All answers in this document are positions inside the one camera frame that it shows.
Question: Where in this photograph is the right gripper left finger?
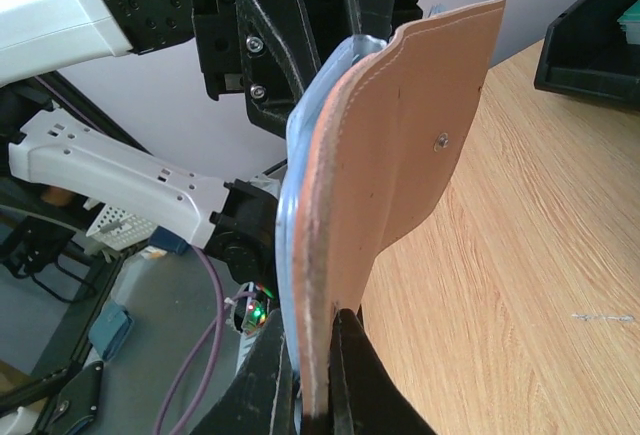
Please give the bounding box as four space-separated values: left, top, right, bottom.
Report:
191 309 296 435

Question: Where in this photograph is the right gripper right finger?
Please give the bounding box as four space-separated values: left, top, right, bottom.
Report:
329 309 435 435

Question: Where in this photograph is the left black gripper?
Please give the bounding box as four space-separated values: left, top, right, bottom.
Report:
192 0 422 138

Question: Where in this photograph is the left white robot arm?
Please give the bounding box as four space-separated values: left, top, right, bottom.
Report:
1 0 423 291

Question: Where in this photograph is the teal card stack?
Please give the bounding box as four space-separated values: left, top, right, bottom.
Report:
618 0 640 46

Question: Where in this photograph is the blue pouch on floor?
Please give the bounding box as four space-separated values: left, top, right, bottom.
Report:
88 301 133 362

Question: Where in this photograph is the white plastic basket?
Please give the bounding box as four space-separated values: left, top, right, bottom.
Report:
86 205 158 251

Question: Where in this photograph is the black bin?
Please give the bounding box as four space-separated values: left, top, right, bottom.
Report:
534 0 639 110

